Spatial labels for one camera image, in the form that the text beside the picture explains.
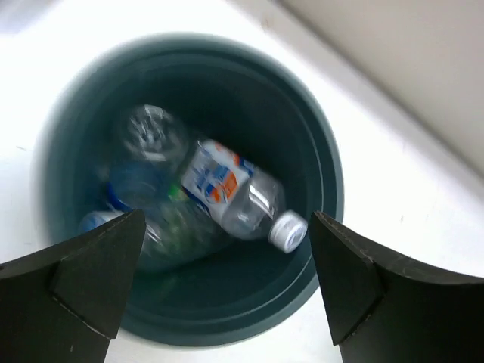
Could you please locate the clear bottle blue label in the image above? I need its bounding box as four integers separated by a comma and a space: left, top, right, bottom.
79, 162, 172, 233

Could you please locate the clear bottle orange white label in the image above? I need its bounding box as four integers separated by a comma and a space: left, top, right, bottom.
119, 104, 308, 253

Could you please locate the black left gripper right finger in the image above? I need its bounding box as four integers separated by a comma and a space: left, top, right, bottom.
309, 212, 483, 362

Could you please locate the green plastic soda bottle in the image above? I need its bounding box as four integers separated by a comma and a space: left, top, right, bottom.
138, 184, 232, 273

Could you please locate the dark teal plastic bin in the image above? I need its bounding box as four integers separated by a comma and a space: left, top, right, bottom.
36, 34, 344, 346

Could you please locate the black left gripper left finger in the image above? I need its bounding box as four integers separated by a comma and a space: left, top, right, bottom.
1, 210, 146, 362

